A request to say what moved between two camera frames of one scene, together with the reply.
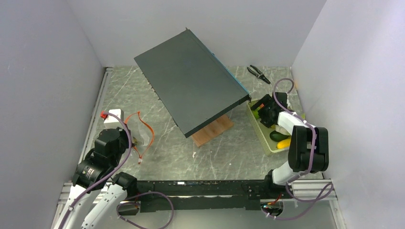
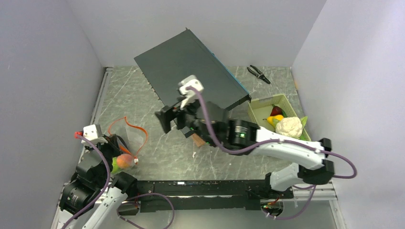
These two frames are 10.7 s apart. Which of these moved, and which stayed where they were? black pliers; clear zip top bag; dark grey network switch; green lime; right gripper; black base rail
Moved: right gripper; green lime; clear zip top bag
Stayed: black base rail; dark grey network switch; black pliers
